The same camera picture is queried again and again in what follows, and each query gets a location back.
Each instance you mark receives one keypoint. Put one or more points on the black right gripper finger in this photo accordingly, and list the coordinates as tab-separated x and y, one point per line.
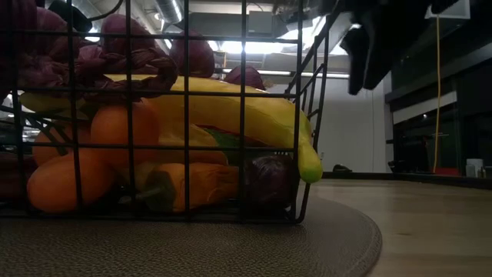
378	61
355	61

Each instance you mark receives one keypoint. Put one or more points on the purple grape bunch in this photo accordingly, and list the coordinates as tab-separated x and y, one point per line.
111	57

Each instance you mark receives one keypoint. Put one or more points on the yellow banana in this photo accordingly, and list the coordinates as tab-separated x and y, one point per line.
230	107

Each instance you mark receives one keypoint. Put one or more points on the purple eggplant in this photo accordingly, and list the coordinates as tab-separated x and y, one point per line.
273	181

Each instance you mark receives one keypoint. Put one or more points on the orange tangerine bunch with stem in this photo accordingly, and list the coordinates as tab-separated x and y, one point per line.
57	184

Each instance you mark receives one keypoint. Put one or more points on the orange carrot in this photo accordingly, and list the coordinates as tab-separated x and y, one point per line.
211	184

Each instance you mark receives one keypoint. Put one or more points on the white ceiling box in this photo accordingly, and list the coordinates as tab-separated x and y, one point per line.
465	9

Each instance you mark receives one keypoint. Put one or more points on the grey ceiling unit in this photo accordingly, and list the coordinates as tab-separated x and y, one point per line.
261	22

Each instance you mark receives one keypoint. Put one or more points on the small red object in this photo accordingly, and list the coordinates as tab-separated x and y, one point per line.
449	172

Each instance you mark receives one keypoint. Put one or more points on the round beige placemat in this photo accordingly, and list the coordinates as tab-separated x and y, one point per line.
192	250

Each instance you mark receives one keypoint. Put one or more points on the silver ventilation duct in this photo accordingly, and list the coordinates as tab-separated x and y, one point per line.
169	9

